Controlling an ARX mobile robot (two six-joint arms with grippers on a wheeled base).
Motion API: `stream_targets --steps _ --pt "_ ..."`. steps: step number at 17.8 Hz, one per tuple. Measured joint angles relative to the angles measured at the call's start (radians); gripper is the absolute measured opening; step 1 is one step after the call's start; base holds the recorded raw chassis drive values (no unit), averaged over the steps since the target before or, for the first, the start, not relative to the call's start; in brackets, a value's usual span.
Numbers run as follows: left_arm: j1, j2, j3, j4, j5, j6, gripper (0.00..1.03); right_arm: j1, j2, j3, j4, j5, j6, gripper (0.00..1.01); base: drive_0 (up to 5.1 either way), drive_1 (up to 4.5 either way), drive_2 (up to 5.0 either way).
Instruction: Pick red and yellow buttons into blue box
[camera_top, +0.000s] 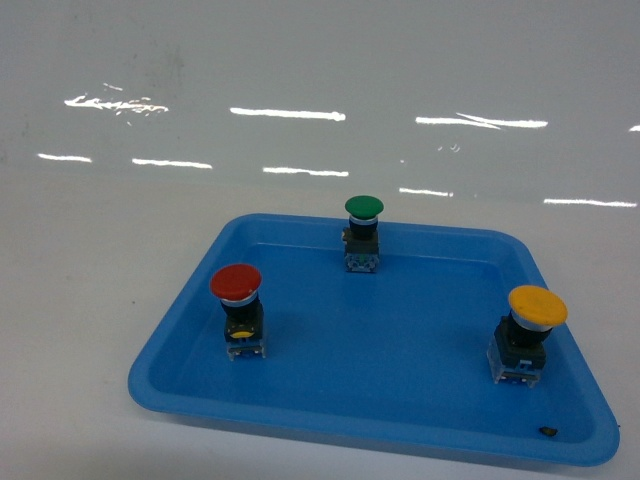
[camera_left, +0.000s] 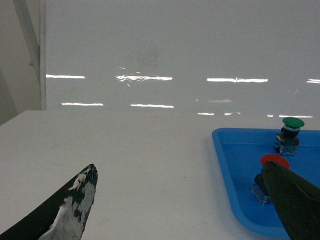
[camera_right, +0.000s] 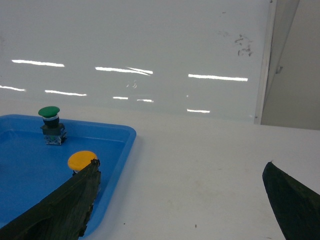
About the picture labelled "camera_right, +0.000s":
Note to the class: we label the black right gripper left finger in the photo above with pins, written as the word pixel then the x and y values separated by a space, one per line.
pixel 63 214

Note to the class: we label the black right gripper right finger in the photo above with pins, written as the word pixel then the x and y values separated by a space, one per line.
pixel 295 206

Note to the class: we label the yellow mushroom push button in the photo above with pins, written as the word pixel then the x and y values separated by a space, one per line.
pixel 80 160

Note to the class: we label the blue plastic tray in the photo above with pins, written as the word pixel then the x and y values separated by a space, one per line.
pixel 30 169

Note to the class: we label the green mushroom push button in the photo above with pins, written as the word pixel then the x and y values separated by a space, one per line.
pixel 53 130

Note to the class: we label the white glossy back panel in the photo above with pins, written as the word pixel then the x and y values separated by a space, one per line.
pixel 183 57

